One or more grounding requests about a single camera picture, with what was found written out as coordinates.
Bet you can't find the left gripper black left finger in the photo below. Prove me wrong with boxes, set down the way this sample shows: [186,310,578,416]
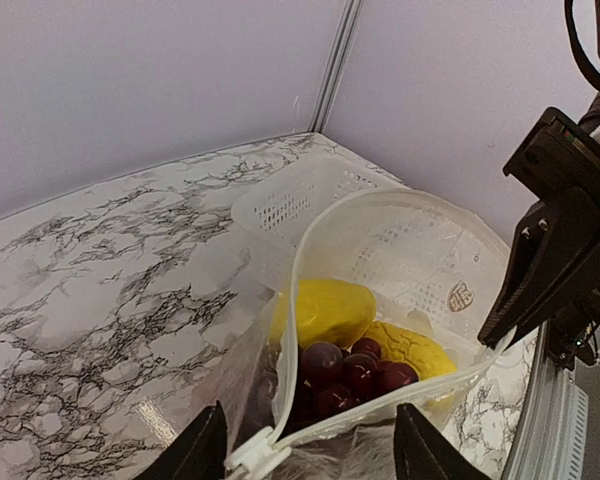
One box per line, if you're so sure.
[135,402,228,480]

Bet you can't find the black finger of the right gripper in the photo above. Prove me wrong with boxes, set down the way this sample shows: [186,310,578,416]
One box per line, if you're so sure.
[478,187,600,348]

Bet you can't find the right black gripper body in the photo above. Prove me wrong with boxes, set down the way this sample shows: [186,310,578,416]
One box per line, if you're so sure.
[502,105,600,321]

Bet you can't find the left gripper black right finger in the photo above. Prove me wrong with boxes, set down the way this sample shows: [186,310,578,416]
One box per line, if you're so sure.
[393,403,489,480]

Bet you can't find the yellow corn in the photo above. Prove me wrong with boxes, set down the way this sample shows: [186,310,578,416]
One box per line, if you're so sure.
[359,321,457,400]
[295,278,376,349]

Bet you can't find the purple grape bunch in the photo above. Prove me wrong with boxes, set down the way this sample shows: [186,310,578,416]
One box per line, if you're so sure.
[283,337,420,435]

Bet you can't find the white plastic basket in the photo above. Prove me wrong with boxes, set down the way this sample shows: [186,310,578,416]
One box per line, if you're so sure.
[229,154,511,321]

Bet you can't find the clear dotted zip bag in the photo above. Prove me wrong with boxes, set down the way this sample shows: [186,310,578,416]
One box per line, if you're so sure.
[200,188,509,479]

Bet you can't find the front aluminium rail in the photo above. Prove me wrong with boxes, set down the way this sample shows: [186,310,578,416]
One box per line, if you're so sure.
[501,324,589,480]

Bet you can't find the right aluminium frame post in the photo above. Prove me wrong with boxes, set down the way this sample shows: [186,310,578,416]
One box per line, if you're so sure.
[308,0,364,133]

